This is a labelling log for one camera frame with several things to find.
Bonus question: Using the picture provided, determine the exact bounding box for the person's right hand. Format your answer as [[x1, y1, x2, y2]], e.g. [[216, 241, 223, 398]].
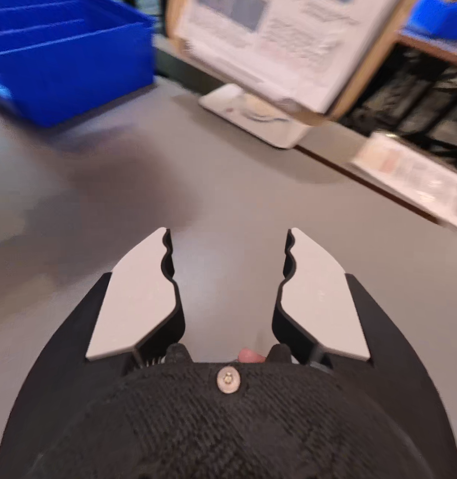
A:
[[238, 347, 267, 363]]

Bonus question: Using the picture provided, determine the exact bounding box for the printed instruction sheet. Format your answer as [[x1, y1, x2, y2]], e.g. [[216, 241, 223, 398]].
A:
[[174, 0, 398, 113]]

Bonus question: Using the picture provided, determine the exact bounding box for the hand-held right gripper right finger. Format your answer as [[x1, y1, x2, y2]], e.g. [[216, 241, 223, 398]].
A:
[[272, 227, 372, 364]]

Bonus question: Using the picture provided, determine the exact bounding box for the blue plastic bin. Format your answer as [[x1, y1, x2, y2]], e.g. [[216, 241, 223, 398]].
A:
[[0, 0, 157, 128]]

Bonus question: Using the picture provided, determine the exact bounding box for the laminated instruction card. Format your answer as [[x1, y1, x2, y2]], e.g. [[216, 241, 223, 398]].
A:
[[351, 131, 457, 234]]

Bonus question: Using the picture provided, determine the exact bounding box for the white board stand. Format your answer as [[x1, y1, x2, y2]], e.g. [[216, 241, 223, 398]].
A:
[[199, 83, 311, 149]]

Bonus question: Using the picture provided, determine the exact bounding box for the instruction sheet on stand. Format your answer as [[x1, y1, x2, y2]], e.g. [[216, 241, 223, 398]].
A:
[[165, 0, 418, 126]]

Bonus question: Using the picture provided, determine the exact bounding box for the blue shelf bin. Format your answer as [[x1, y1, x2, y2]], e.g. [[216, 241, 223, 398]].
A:
[[406, 0, 457, 42]]

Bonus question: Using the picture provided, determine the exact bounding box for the grey side desk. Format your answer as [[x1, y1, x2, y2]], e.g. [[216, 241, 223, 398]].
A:
[[154, 34, 457, 240]]

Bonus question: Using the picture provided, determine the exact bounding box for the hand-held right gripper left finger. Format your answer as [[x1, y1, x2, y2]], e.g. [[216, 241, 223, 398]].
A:
[[85, 227, 186, 362]]

